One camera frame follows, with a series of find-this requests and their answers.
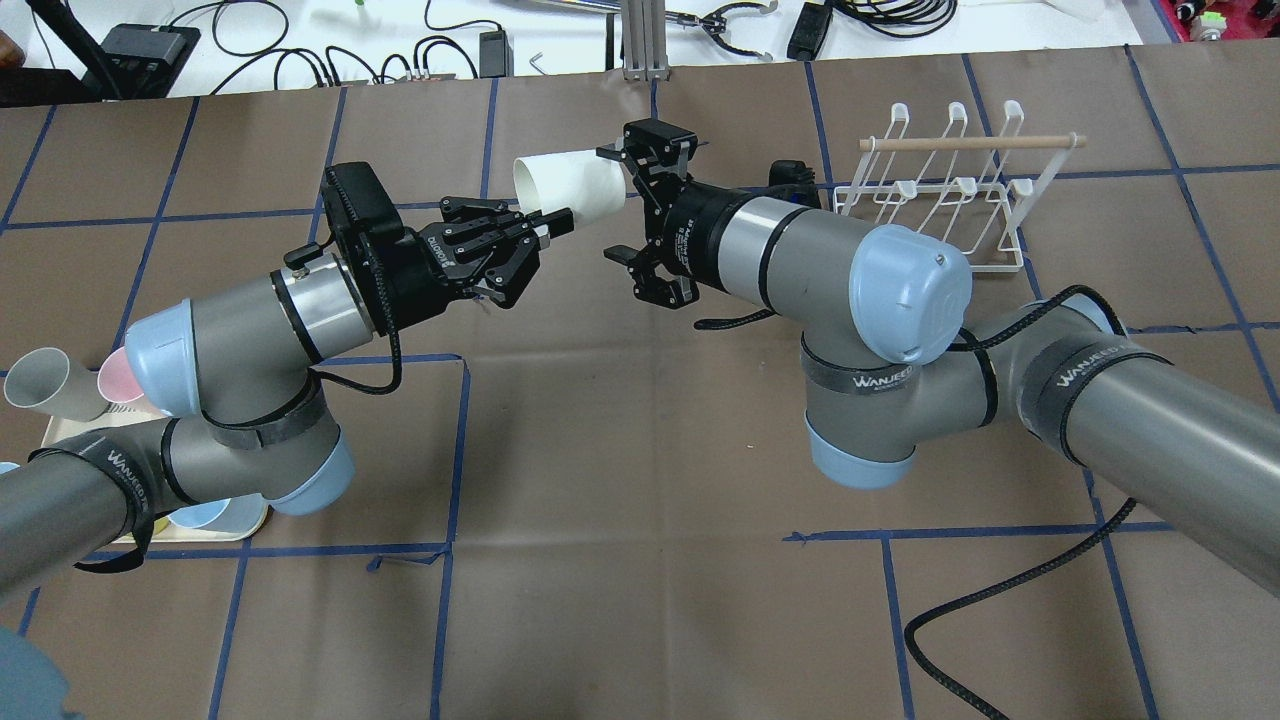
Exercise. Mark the metal grabber tool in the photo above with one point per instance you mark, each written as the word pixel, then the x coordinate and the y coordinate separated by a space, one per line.
pixel 715 24

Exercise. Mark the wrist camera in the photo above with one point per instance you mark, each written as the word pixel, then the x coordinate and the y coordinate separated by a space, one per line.
pixel 358 208
pixel 791 176

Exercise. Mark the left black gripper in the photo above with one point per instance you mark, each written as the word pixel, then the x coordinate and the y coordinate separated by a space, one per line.
pixel 412 274

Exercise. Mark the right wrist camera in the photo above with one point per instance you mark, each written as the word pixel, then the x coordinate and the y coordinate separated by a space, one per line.
pixel 791 176

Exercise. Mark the black power adapter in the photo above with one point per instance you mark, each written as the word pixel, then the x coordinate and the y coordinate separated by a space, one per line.
pixel 810 31

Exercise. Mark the grey cup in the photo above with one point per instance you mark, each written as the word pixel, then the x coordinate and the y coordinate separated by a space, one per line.
pixel 47 380

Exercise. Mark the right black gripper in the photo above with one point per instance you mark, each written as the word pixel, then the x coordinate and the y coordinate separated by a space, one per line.
pixel 697 231

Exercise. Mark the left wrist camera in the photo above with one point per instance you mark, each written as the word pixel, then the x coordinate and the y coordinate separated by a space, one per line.
pixel 358 208

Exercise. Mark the white ikea cup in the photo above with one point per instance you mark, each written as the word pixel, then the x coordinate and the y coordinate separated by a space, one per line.
pixel 593 188

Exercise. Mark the white wire cup rack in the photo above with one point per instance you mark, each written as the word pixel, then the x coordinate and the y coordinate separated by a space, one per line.
pixel 962 186

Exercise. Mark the black usb hub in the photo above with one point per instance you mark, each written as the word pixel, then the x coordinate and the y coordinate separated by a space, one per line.
pixel 136 46

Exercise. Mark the pink cup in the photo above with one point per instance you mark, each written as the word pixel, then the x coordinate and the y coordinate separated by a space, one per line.
pixel 117 384

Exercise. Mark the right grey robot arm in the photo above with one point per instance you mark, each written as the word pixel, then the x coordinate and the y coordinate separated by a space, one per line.
pixel 889 362

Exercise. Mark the aluminium frame post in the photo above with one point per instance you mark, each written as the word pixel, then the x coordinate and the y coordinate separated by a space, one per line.
pixel 644 40

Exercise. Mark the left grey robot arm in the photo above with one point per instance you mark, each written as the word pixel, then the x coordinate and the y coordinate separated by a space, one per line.
pixel 239 377

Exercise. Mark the cream plastic tray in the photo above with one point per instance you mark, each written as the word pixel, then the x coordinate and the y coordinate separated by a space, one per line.
pixel 59 428

